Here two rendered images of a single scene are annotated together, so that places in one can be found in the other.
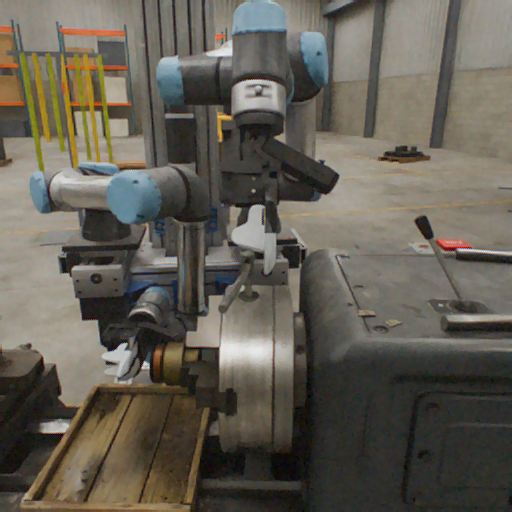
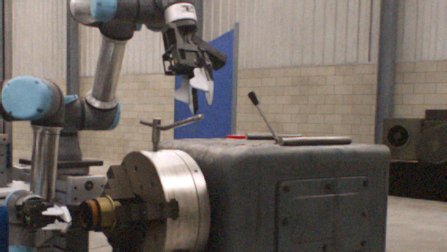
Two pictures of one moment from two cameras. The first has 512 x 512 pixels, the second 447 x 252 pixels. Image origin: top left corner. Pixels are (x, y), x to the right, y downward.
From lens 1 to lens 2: 0.97 m
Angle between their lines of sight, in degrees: 36
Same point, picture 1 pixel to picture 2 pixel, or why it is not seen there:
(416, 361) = (278, 156)
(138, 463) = not seen: outside the picture
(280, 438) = (202, 235)
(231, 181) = (182, 54)
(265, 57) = not seen: outside the picture
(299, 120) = (116, 56)
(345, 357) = (247, 156)
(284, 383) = (203, 193)
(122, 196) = (21, 95)
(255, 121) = (189, 24)
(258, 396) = (190, 202)
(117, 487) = not seen: outside the picture
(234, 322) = (160, 161)
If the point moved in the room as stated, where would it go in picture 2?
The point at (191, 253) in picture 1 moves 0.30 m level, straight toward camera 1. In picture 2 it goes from (51, 156) to (111, 163)
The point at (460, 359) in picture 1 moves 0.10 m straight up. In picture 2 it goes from (295, 155) to (297, 115)
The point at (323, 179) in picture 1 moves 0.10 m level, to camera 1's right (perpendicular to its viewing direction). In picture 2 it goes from (222, 58) to (253, 61)
